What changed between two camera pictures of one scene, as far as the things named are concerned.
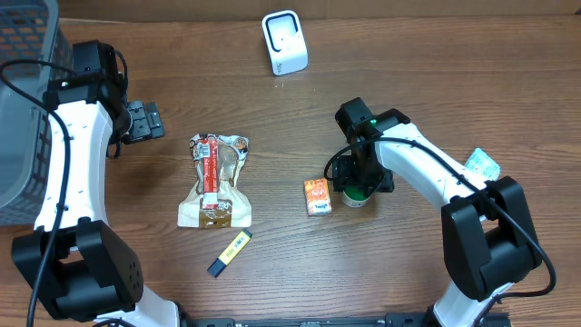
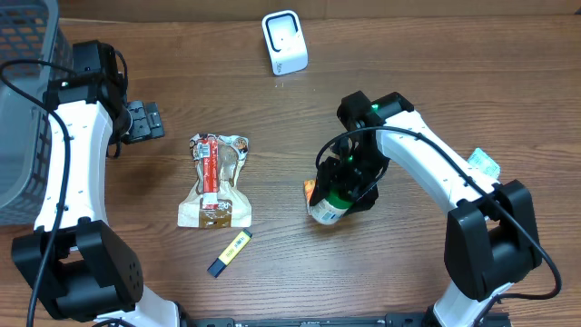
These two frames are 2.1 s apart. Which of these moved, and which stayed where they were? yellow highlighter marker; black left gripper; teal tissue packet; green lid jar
Moved: green lid jar
Stayed: black left gripper; yellow highlighter marker; teal tissue packet
